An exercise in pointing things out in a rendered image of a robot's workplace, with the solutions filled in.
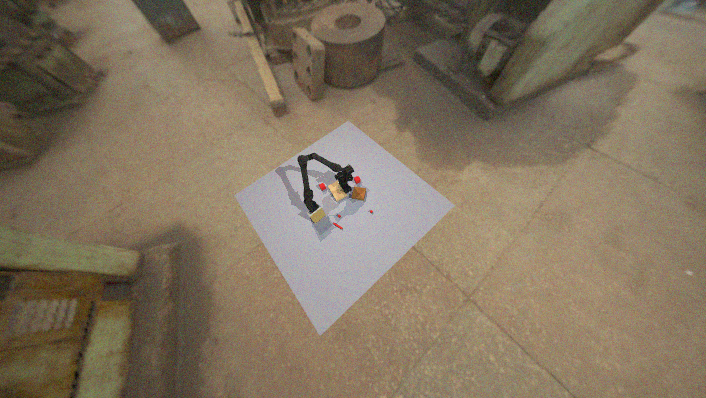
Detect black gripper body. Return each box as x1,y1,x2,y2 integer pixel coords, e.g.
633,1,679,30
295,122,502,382
338,177,352,194

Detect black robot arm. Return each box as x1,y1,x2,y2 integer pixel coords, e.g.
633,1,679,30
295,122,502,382
297,153,354,213

